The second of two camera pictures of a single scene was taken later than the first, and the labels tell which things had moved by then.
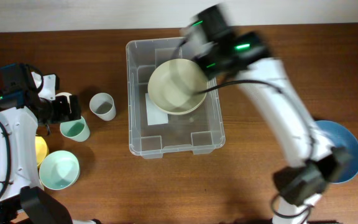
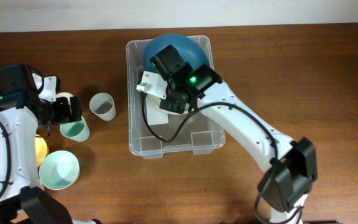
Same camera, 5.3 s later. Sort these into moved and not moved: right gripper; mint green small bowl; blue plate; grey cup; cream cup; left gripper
Moved: blue plate; right gripper
Not moved: left gripper; grey cup; mint green small bowl; cream cup
